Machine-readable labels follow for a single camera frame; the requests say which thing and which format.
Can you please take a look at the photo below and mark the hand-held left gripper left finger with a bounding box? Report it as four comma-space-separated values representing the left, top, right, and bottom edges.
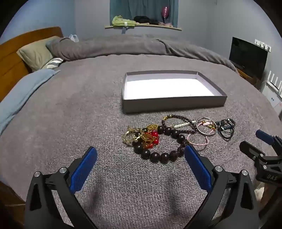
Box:
24, 146, 98, 229

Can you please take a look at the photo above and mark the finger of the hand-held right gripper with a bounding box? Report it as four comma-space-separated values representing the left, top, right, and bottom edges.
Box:
256, 129, 282, 147
239, 141, 266, 161

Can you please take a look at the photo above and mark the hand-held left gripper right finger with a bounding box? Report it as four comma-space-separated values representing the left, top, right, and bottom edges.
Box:
184, 145, 259, 229

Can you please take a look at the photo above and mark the silver bangle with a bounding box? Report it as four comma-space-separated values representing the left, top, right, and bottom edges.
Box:
196, 118, 217, 135

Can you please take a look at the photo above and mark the gold chunky bracelet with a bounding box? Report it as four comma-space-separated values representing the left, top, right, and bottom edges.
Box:
122, 126, 143, 146

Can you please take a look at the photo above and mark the large dark wooden bead bracelet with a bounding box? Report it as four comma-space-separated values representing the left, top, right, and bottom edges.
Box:
133, 125, 191, 163

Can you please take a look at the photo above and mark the red bead bracelet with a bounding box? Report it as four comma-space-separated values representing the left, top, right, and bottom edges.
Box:
145, 130, 160, 146

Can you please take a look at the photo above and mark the small dark bead bracelet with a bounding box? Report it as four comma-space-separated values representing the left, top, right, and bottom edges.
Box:
162, 114, 197, 135

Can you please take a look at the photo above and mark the grey shallow cardboard box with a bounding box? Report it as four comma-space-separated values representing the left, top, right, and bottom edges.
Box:
122, 70, 227, 114

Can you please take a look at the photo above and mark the white cabinet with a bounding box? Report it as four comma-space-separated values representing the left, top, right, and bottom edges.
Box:
260, 85, 282, 120

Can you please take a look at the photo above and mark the white router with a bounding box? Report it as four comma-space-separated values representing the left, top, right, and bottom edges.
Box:
264, 70, 282, 92

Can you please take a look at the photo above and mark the wooden stand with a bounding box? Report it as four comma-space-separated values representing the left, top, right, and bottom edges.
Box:
236, 67, 261, 88

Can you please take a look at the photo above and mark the grey bed blanket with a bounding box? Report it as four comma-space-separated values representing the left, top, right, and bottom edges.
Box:
0, 54, 282, 229

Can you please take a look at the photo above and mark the black monitor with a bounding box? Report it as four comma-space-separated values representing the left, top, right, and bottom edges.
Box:
229, 37, 268, 80

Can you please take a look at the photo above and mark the light blue blanket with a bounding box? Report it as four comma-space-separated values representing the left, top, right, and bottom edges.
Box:
0, 69, 61, 137

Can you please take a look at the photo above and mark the striped pillow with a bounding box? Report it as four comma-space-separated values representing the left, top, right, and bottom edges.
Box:
42, 58, 64, 70

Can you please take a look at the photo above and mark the wooden headboard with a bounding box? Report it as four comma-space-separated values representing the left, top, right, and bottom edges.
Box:
0, 26, 64, 91

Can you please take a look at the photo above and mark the olive pillow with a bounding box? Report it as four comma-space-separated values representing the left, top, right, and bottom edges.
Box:
16, 36, 61, 72

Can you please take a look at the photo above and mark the grey duvet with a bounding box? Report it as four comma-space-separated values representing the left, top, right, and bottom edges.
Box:
46, 34, 239, 74

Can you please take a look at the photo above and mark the green cloth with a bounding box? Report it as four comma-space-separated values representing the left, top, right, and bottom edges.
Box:
112, 15, 136, 27

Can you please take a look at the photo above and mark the black cloth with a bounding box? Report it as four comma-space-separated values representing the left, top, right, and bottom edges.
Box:
133, 16, 160, 25

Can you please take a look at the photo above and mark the pink wine glass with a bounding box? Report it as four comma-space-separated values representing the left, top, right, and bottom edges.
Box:
161, 6, 170, 23

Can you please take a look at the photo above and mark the teal curtain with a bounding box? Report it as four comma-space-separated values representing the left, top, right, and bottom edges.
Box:
110, 0, 178, 26

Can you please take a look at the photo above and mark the pink cord bracelet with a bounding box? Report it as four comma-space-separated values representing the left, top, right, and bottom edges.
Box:
187, 132, 209, 146

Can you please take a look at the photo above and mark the black hair tie with charm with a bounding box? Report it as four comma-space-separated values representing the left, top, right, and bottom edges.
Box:
216, 119, 235, 132

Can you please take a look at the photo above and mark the pink braided bracelet with charm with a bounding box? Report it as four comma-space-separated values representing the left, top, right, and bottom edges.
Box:
197, 119, 217, 132

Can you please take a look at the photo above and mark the white pearl bracelet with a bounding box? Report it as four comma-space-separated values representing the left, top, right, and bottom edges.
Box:
173, 120, 197, 129

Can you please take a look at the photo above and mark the wooden bed frame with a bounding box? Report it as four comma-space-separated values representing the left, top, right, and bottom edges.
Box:
0, 181, 26, 229

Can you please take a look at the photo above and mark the white wall power strip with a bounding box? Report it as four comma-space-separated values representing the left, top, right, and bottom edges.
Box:
254, 39, 272, 52

